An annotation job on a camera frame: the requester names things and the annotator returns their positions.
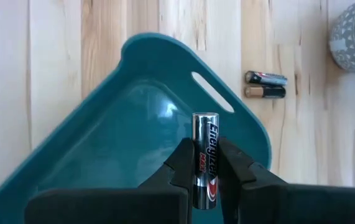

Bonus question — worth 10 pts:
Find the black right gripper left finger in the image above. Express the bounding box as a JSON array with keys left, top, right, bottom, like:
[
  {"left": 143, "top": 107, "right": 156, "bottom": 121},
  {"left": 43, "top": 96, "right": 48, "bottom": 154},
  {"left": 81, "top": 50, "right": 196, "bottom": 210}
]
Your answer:
[{"left": 24, "top": 138, "right": 195, "bottom": 224}]

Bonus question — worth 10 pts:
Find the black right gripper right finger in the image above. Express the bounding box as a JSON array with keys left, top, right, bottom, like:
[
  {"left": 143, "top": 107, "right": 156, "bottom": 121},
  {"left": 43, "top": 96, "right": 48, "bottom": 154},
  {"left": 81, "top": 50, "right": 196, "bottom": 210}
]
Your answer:
[{"left": 218, "top": 138, "right": 355, "bottom": 224}]

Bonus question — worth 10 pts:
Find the silver Energizer Max battery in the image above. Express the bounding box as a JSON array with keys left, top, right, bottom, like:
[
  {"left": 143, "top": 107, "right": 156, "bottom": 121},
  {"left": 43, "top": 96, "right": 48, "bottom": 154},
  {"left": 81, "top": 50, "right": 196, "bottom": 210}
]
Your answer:
[{"left": 191, "top": 112, "right": 219, "bottom": 210}]

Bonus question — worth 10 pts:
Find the copper-top black battery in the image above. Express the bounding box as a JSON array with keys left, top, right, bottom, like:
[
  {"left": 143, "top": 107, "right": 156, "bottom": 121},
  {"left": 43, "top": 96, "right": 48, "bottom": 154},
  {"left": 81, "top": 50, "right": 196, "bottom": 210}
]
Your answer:
[{"left": 244, "top": 85, "right": 287, "bottom": 100}]

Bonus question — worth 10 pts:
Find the silver black battery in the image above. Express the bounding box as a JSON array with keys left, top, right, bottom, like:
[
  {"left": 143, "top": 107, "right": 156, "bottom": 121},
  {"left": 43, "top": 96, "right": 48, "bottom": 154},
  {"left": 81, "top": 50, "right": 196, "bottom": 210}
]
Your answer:
[{"left": 244, "top": 70, "right": 288, "bottom": 87}]

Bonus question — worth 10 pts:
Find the dark teal plastic bin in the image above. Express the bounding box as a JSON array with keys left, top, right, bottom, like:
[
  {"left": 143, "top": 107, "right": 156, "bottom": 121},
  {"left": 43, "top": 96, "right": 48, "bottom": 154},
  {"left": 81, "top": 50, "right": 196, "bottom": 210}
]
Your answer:
[{"left": 0, "top": 32, "right": 273, "bottom": 224}]

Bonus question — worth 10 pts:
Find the potted green succulent plant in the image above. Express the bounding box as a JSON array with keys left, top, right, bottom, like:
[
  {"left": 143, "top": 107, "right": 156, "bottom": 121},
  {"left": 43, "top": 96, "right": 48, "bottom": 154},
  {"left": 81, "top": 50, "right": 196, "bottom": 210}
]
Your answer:
[{"left": 329, "top": 0, "right": 355, "bottom": 75}]

